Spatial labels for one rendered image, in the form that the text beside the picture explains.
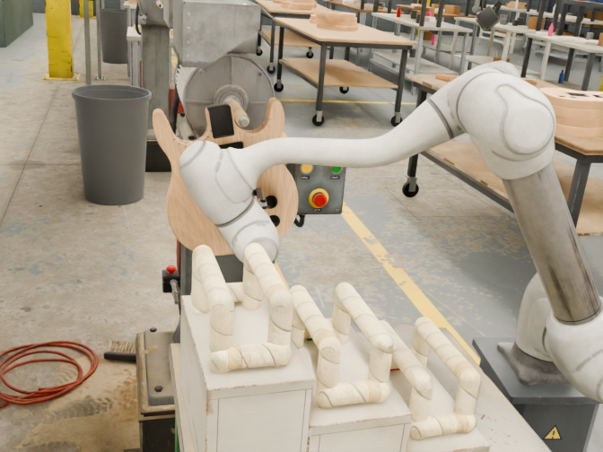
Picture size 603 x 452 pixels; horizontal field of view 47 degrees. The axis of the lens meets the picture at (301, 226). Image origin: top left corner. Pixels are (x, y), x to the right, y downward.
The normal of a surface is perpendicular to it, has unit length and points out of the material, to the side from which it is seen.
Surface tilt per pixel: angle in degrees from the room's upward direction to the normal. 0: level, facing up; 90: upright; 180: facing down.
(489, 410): 0
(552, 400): 90
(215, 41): 90
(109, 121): 94
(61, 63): 90
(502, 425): 0
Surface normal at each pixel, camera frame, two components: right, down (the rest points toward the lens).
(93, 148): -0.32, 0.38
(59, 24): 0.24, 0.37
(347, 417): 0.07, -0.93
